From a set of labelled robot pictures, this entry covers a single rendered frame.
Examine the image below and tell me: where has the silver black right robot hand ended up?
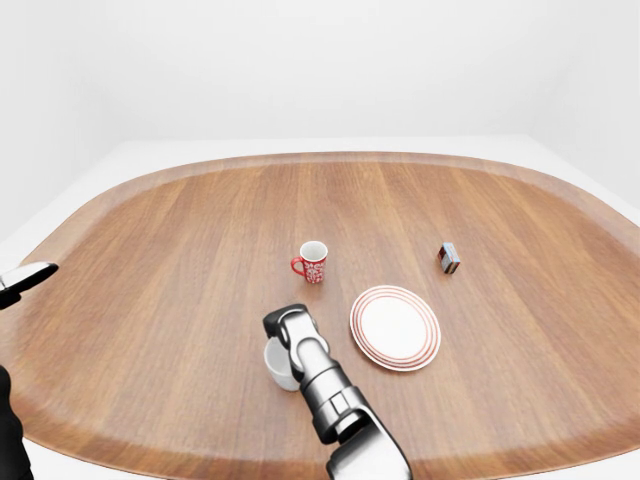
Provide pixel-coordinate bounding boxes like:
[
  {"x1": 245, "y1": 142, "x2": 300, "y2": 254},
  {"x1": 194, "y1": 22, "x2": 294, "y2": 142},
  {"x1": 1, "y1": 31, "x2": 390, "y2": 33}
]
[{"x1": 262, "y1": 302, "x2": 347, "y2": 390}]

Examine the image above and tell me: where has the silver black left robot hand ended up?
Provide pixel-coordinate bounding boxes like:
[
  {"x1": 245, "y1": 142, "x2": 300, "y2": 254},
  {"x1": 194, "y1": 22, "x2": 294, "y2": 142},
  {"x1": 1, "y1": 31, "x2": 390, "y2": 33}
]
[{"x1": 0, "y1": 261, "x2": 60, "y2": 309}]

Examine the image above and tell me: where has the plain white mug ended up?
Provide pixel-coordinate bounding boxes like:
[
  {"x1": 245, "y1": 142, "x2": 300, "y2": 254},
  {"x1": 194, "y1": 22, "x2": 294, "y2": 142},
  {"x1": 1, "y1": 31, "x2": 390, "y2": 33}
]
[{"x1": 263, "y1": 339, "x2": 302, "y2": 393}]

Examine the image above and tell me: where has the red white patterned mug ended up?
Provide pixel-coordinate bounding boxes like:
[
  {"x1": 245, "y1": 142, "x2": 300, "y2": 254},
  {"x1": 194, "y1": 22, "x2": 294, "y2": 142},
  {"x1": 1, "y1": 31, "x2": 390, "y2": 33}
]
[{"x1": 290, "y1": 240, "x2": 329, "y2": 286}]

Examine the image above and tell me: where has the white plate with red rings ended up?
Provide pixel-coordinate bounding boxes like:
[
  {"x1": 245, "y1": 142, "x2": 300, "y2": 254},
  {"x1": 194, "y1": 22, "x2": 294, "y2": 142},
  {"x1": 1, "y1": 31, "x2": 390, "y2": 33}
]
[{"x1": 349, "y1": 285, "x2": 442, "y2": 373}]

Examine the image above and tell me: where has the black shape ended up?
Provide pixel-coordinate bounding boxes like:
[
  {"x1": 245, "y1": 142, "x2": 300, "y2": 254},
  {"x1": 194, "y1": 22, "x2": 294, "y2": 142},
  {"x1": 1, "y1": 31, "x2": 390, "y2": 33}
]
[{"x1": 0, "y1": 364, "x2": 35, "y2": 480}]

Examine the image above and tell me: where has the small printed box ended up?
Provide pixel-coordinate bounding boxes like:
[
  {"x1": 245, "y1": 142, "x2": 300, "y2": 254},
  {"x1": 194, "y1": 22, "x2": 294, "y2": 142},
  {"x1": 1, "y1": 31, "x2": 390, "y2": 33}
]
[{"x1": 437, "y1": 242, "x2": 462, "y2": 276}]

